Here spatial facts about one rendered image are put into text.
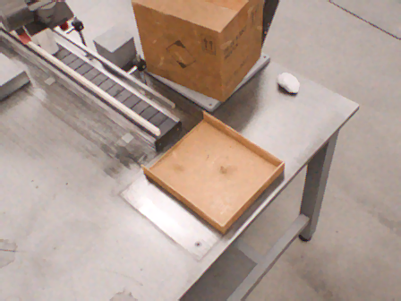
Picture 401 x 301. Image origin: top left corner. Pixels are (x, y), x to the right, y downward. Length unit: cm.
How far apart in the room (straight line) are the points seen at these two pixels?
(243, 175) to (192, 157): 16
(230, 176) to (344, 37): 189
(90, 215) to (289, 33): 206
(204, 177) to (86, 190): 33
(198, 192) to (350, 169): 124
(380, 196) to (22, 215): 158
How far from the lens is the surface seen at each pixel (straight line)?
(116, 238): 127
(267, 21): 213
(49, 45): 170
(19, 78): 171
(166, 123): 140
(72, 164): 144
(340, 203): 229
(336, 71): 285
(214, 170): 134
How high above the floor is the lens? 192
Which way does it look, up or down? 52 degrees down
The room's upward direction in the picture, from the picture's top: 7 degrees counter-clockwise
